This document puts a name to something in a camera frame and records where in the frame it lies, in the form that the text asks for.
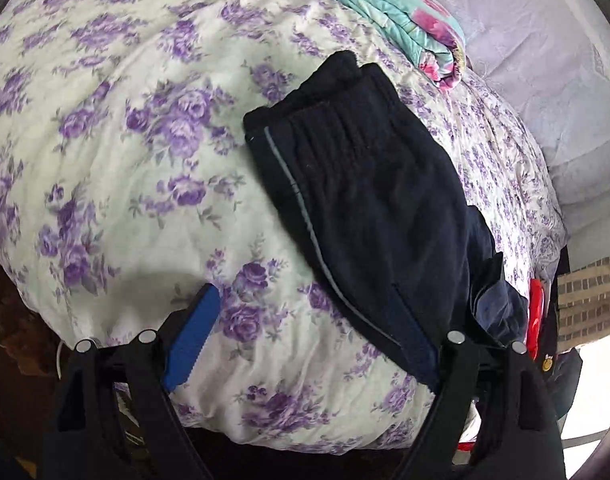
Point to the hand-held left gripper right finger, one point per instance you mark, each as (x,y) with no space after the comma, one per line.
(415,350)

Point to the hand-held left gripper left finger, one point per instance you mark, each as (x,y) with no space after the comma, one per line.
(192,340)

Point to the dark navy pants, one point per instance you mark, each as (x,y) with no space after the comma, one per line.
(375,200)

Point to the red striped garment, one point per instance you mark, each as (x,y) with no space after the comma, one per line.
(536,310)

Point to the black garment with smiley patch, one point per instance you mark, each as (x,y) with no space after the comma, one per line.
(560,385)

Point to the purple floral bed sheet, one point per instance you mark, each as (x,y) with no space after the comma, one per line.
(135,185)

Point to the lavender lace bedding cover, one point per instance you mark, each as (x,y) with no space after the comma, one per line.
(535,85)

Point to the folded teal pink floral quilt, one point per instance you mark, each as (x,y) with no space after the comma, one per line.
(395,15)

